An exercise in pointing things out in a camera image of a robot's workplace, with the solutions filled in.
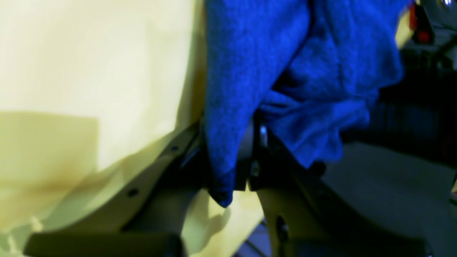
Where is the yellow table cloth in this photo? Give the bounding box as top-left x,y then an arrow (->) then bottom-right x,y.
0,0 -> 415,257

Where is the red clamp top left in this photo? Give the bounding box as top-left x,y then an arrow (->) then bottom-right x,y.
409,2 -> 435,45

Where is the blue long-sleeve shirt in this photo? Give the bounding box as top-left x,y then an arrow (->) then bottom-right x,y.
204,0 -> 413,208

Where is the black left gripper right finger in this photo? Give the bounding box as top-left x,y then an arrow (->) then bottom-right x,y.
235,119 -> 432,257

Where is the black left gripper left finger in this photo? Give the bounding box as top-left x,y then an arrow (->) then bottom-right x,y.
24,123 -> 203,257

